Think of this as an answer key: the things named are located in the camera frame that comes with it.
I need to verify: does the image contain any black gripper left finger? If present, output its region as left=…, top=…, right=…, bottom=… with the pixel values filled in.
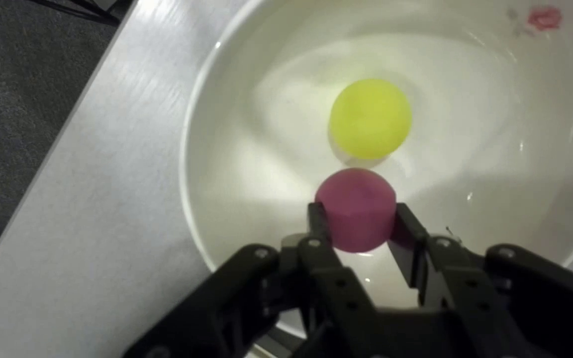
left=120, top=201, right=393, bottom=358

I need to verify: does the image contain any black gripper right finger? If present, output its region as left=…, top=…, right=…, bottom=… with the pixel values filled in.
left=385, top=201, right=573, bottom=358

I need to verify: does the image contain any purple ball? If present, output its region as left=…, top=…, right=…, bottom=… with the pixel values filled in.
left=313, top=167, right=399, bottom=255

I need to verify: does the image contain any deep white bowl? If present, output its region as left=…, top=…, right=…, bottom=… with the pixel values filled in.
left=176, top=0, right=573, bottom=340

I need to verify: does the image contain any yellow ball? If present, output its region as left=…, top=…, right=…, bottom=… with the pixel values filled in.
left=327, top=78, right=413, bottom=161

